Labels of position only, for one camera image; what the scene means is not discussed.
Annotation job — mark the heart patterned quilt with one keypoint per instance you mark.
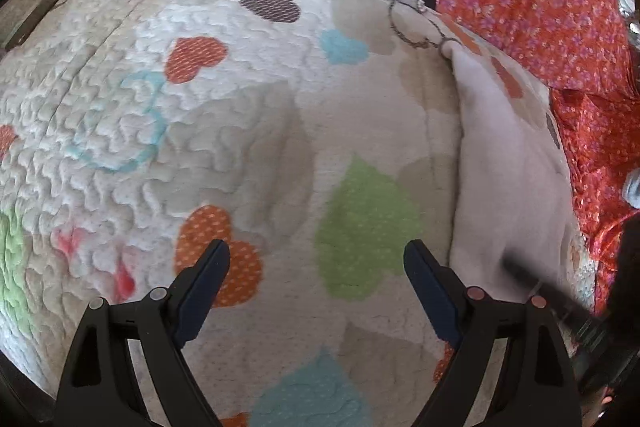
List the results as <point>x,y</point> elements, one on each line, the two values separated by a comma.
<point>225,132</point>

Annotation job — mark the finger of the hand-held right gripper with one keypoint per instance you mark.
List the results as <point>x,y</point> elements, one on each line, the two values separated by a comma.
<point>545,289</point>

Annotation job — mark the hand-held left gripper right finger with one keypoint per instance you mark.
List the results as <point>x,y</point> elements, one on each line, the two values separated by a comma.
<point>432,297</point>

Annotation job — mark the white floral knit cardigan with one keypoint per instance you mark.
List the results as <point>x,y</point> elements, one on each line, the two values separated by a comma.
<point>500,187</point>

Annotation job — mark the grey fuzzy sock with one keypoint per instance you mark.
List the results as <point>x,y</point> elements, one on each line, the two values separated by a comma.
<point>633,192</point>

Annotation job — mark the dark brown flat object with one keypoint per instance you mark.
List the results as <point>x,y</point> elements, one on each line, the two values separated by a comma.
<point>40,14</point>

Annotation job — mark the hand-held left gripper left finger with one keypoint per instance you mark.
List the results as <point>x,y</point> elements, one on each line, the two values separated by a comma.
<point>202,297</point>

